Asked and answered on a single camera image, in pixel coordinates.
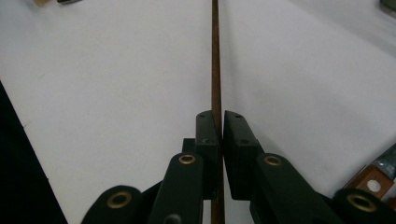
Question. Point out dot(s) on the brown wooden chopstick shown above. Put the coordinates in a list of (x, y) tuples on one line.
[(215, 62)]

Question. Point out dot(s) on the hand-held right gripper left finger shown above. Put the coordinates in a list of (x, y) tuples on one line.
[(210, 149)]

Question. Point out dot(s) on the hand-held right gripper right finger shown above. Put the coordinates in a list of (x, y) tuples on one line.
[(239, 149)]

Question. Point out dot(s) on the metal spoon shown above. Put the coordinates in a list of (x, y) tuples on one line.
[(68, 1)]

